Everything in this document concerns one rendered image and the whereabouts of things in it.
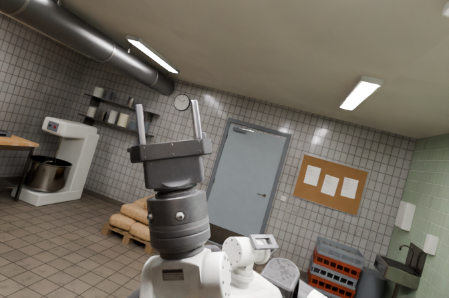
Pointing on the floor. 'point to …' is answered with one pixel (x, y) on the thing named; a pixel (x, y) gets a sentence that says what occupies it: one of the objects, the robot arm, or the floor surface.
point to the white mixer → (60, 164)
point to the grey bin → (370, 284)
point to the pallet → (125, 236)
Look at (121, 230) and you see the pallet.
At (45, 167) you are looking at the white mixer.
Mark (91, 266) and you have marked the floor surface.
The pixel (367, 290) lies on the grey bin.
